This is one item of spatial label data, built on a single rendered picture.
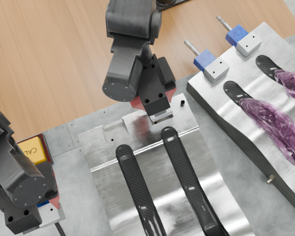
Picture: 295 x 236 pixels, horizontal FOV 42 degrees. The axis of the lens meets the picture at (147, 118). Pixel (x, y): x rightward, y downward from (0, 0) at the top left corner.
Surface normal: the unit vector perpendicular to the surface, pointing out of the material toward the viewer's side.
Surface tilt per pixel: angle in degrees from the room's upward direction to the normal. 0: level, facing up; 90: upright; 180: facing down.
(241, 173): 0
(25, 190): 65
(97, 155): 0
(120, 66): 13
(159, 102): 70
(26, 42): 0
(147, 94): 22
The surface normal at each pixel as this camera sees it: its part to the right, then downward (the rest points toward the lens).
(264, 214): -0.02, -0.30
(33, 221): 0.33, 0.65
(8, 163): -0.32, -0.56
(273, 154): 0.14, -0.11
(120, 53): 0.03, -0.50
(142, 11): -0.07, -0.08
